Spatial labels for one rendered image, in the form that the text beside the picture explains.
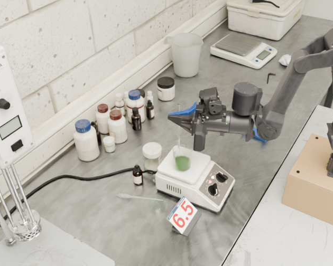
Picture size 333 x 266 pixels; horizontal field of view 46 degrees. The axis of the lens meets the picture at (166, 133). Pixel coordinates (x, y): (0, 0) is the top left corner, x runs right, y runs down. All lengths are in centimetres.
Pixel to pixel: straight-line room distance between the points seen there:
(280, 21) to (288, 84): 104
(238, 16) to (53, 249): 142
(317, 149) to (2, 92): 86
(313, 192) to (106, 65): 82
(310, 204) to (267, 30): 107
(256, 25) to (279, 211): 110
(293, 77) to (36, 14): 71
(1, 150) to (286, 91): 61
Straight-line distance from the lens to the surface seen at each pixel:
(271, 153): 131
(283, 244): 108
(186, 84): 161
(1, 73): 65
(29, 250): 109
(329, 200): 110
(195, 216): 110
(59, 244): 108
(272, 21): 196
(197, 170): 110
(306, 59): 90
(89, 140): 123
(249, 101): 93
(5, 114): 67
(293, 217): 114
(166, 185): 112
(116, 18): 144
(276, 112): 96
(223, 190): 112
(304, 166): 112
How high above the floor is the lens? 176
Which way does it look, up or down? 39 degrees down
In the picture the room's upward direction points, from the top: 2 degrees counter-clockwise
